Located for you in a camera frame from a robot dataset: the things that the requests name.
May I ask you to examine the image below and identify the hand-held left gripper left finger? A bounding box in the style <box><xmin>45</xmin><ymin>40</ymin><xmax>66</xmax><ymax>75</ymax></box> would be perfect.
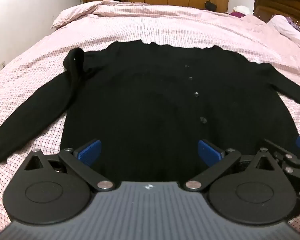
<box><xmin>23</xmin><ymin>139</ymin><xmax>115</xmax><ymax>192</ymax></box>

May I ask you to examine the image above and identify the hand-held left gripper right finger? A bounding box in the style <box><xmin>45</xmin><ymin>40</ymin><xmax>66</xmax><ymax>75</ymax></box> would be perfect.
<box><xmin>185</xmin><ymin>139</ymin><xmax>278</xmax><ymax>192</ymax></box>

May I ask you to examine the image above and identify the black knit cardigan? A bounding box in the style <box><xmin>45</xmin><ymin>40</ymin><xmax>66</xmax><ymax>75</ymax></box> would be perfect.
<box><xmin>0</xmin><ymin>40</ymin><xmax>300</xmax><ymax>180</ymax></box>

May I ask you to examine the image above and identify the white pillow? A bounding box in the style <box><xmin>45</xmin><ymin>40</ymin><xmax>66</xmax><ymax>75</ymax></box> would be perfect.
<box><xmin>268</xmin><ymin>14</ymin><xmax>300</xmax><ymax>47</ymax></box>

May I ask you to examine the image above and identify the pink checked bed cover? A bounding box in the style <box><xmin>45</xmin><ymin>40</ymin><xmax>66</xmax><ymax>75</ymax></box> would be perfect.
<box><xmin>0</xmin><ymin>0</ymin><xmax>300</xmax><ymax>239</ymax></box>

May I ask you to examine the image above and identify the wooden headboard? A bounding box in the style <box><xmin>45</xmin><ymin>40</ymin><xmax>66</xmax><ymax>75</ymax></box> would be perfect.
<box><xmin>253</xmin><ymin>0</ymin><xmax>300</xmax><ymax>34</ymax></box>

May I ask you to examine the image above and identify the purple cloth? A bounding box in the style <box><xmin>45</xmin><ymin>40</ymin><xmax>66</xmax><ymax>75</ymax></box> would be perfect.
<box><xmin>229</xmin><ymin>11</ymin><xmax>247</xmax><ymax>19</ymax></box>

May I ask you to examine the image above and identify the white plush toy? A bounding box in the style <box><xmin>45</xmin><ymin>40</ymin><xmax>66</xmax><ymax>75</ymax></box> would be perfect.
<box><xmin>234</xmin><ymin>5</ymin><xmax>252</xmax><ymax>15</ymax></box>

